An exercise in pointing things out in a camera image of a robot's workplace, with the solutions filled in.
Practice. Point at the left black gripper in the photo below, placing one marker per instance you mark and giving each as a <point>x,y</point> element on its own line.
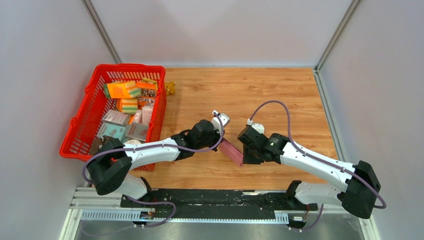
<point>217,137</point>

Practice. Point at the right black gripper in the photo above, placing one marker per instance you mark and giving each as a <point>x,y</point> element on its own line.
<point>247,159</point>

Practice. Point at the pink paper box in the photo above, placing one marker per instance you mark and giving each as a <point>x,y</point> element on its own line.
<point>230,151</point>

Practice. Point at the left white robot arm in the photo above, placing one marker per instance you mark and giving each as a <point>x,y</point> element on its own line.
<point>109,168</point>

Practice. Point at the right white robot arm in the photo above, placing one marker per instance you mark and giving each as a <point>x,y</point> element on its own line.
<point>354,187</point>

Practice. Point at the yellow banana toy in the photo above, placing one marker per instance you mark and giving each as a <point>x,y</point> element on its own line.
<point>170,88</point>

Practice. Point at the white tape roll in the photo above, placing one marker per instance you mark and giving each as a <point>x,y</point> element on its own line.
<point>132,142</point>

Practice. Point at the teal snack packet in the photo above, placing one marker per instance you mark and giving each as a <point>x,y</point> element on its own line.
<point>112,130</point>

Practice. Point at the orange green sponge pack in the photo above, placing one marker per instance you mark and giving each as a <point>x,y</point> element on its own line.
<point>121,90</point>

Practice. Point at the brown crumpled packet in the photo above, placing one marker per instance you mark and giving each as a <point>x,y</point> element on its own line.
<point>98,143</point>

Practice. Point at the red plastic basket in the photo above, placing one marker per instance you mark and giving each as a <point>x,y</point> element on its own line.
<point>87,122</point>

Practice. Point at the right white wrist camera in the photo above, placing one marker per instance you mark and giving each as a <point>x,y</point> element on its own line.
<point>257,126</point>

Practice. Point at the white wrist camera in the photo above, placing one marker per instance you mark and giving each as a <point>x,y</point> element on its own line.
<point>220,121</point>
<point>257,126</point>

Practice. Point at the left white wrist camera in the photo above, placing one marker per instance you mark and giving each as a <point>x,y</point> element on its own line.
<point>220,121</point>

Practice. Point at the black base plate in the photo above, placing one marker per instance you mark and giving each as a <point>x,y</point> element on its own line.
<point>224,204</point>

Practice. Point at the aluminium frame rail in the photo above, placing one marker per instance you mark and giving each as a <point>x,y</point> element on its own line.
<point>115,206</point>

